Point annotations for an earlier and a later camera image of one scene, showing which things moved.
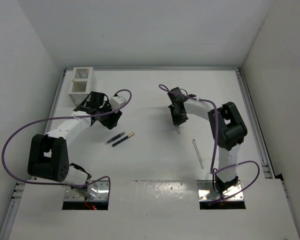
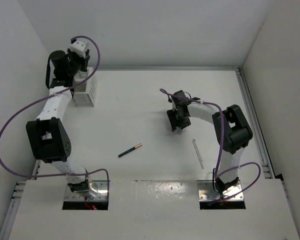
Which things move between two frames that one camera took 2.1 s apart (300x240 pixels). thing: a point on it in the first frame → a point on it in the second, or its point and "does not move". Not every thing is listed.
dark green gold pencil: x=123 y=139 → x=129 y=150
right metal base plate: x=206 y=192 does not move
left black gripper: x=112 y=121 → x=84 y=61
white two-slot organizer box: x=83 y=83 does not move
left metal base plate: x=99 y=189 does not move
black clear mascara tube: x=178 y=129 does not move
